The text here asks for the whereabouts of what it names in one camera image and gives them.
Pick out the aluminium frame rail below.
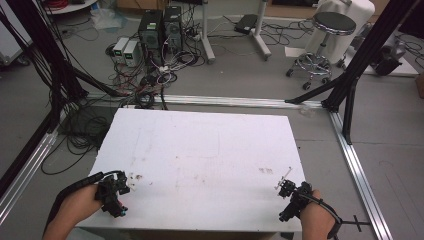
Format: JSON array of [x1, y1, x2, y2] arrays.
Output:
[[327, 110, 395, 240], [0, 128, 60, 225], [84, 92, 325, 110]]

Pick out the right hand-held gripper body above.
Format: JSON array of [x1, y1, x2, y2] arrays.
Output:
[[278, 179, 314, 223]]

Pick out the white power supply box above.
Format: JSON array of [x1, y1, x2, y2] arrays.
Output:
[[122, 40, 140, 68], [112, 36, 130, 64]]

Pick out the loose black cable loops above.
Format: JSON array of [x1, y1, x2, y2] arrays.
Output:
[[40, 105, 118, 176]]

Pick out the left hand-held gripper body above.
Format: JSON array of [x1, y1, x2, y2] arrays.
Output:
[[94, 171, 131, 219]]

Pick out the person's right hand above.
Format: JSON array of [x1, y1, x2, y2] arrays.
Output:
[[299, 189, 337, 240]]

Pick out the clear plastic bag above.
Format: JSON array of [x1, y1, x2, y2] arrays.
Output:
[[90, 7, 128, 32]]

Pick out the black sleeved gripper cable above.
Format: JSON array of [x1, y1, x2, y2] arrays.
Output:
[[43, 170, 125, 236]]

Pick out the white covered furniture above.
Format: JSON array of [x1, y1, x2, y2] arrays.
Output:
[[305, 0, 377, 65]]

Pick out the flat black box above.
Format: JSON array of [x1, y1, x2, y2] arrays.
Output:
[[233, 13, 259, 35]]

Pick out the tangle of floor cables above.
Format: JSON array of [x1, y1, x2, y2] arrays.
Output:
[[104, 19, 205, 111]]

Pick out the white round table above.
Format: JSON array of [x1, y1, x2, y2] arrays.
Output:
[[42, 0, 100, 16]]

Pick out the white stand leg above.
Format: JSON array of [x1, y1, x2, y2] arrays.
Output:
[[199, 0, 217, 65], [250, 0, 273, 62]]

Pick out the white cabinet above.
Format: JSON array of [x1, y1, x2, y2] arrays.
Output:
[[0, 0, 34, 67]]

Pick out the black round stool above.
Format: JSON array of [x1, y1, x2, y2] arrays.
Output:
[[285, 11, 358, 91]]

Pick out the black frame post with cables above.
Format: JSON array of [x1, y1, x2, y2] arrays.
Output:
[[0, 0, 125, 135]]

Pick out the person's left hand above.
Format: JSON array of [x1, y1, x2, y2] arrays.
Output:
[[42, 183, 104, 240]]

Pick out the black computer tower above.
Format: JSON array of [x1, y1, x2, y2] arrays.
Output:
[[162, 5, 184, 55], [137, 9, 165, 67]]

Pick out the black device on platform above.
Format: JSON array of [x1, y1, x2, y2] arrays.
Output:
[[372, 39, 408, 77]]

